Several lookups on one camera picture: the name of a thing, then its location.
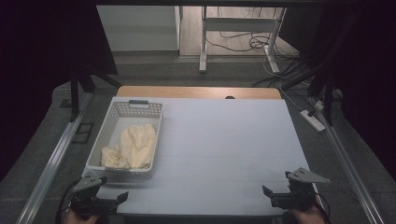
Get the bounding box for aluminium rail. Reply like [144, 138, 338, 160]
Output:
[14, 92, 94, 224]
[309, 97, 386, 224]

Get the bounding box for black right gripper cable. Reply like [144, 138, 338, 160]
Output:
[313, 190, 332, 224]

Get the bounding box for black metal stand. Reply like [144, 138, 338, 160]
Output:
[68, 63, 123, 123]
[279, 8, 362, 127]

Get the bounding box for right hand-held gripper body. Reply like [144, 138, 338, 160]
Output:
[270, 167, 332, 211]

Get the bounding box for black floor cables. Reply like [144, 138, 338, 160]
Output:
[205, 7, 309, 88]

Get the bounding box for black curtain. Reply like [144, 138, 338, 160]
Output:
[279, 0, 396, 174]
[0, 0, 119, 183]

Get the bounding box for black floor frame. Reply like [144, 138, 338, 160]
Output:
[72, 122, 95, 145]

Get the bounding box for white desk frame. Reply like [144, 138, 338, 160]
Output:
[198, 6, 288, 75]

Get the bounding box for white power strip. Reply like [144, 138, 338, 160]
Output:
[299, 109, 327, 133]

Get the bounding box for white power cable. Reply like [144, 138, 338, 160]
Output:
[262, 46, 312, 112]

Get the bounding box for white cabinet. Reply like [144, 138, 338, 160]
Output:
[95, 5, 183, 52]

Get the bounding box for person's right hand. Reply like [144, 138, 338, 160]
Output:
[282, 204, 327, 224]

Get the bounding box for white perforated plastic basket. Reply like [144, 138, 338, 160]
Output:
[85, 99, 164, 180]

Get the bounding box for person's left hand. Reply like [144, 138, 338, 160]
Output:
[63, 208, 101, 224]

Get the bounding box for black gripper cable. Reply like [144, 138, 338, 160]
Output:
[313, 190, 332, 224]
[55, 177, 82, 224]

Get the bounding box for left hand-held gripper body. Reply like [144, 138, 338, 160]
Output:
[70, 171, 120, 217]

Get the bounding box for cream cloth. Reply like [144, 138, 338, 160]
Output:
[100, 123, 158, 170]

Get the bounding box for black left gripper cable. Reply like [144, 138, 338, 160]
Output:
[55, 177, 82, 224]

